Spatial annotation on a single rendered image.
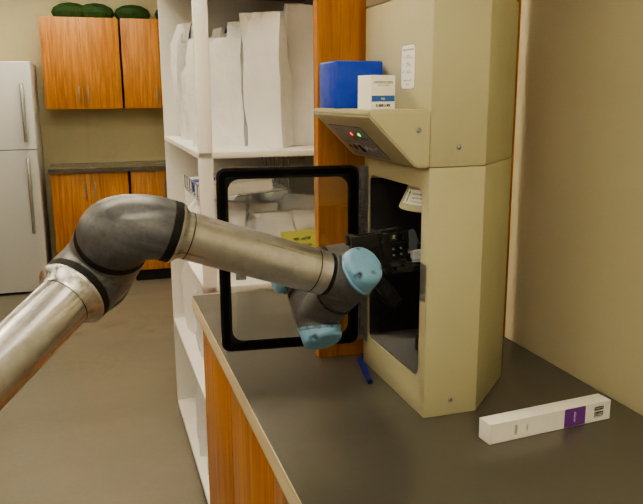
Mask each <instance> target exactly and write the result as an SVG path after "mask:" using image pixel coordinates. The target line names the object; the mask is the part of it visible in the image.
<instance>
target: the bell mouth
mask: <svg viewBox="0 0 643 504"><path fill-rule="evenodd" d="M399 207H400V208H401V209H403V210H407V211H411V212H418V213H422V195H421V191H420V189H419V188H417V187H414V186H410V185H408V187H407V189H406V191H405V193H404V196H403V198H402V200H401V202H400V204H399Z"/></svg>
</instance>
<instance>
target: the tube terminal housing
mask: <svg viewBox="0 0 643 504"><path fill-rule="evenodd" d="M518 16H519V2H517V1H515V0H393V1H390V2H386V3H383V4H380V5H377V6H374V7H371V8H367V9H366V61H382V63H383V67H382V75H395V108H396V109H423V110H429V111H430V146H429V166H427V168H413V167H409V166H404V165H399V164H395V163H390V162H386V161H381V160H376V159H372V158H367V157H365V166H367V167H369V177H368V233H369V216H370V179H371V178H380V177H381V178H385V179H388V180H392V181H396V182H399V183H403V184H407V185H410V186H414V187H417V188H419V189H420V191H421V195H422V215H421V257H420V263H422V264H424V265H426V287H425V303H424V302H423V301H421V300H419V342H418V371H417V374H413V373H412V372H411V371H410V370H409V369H407V368H406V367H405V366H404V365H403V364H402V363H400V362H399V361H398V360H397V359H396V358H395V357H393V356H392V355H391V354H390V353H389V352H387V351H386V350H385V349H384V348H383V347H382V346H380V345H379V344H378V343H377V342H376V341H375V340H373V339H372V338H371V337H370V333H369V294H368V302H367V342H366V341H365V340H364V339H363V361H364V362H365V363H366V364H367V365H368V366H369V367H370V368H371V369H372V370H374V371H375V372H376V373H377V374H378V375H379V376H380V377H381V378H382V379H383V380H384V381H385V382H386V383H387V384H388V385H389V386H390V387H391V388H392V389H393V390H394V391H395V392H397V393H398V394H399V395H400V396H401V397H402V398H403V399H404V400H405V401H406V402H407V403H408V404H409V405H410V406H411V407H412V408H413V409H414V410H415V411H416V412H417V413H418V414H420V415H421V416H422V417H423V418H428V417H435V416H442V415H448V414H455V413H462V412H469V411H475V410H476V409H477V408H478V406H479V405H480V403H481V402H482V401H483V399H484V398H485V397H486V395H487V394H488V393H489V391H490V390H491V389H492V387H493V386H494V385H495V383H496V382H497V380H498V379H499V378H500V376H501V364H502V343H503V323H504V303H505V282H506V262H507V242H508V221H509V201H510V181H511V160H512V158H511V156H512V138H513V117H514V97H515V77H516V56H517V36H518ZM412 43H416V44H415V89H403V90H401V45H406V44H412Z"/></svg>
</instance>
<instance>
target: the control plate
mask: <svg viewBox="0 0 643 504"><path fill-rule="evenodd" d="M328 125H329V126H330V127H331V128H332V129H333V130H334V131H335V132H336V133H337V134H338V135H339V136H340V137H341V139H342V140H343V141H344V142H345V143H346V144H347V145H348V146H349V147H350V148H351V149H352V150H353V151H354V152H355V153H358V154H363V155H367V156H372V157H377V158H382V159H387V160H390V159H389V158H388V156H387V155H386V154H385V153H384V152H383V151H382V150H381V149H380V148H379V147H378V146H377V145H376V144H375V143H374V142H373V140H372V139H371V138H370V137H369V136H368V135H367V134H366V133H365V132H364V131H363V130H362V129H361V128H360V127H351V126H342V125H333V124H328ZM350 132H351V133H352V134H353V135H354V136H353V135H351V134H350ZM357 133H359V134H360V135H361V137H360V136H358V134H357ZM356 143H359V144H360V145H361V146H362V147H363V148H365V147H367V148H368V149H369V147H370V148H371V149H372V150H370V151H369V150H367V149H366V151H367V152H364V151H363V150H362V149H361V148H360V147H359V146H358V145H357V144H356ZM349 144H351V145H352V146H353V144H355V145H356V146H357V147H358V148H359V149H358V150H357V149H355V148H354V147H351V146H350V145H349ZM364 146H365V147H364ZM373 148H375V149H376V150H377V151H375V152H374V151H373V150H374V149H373Z"/></svg>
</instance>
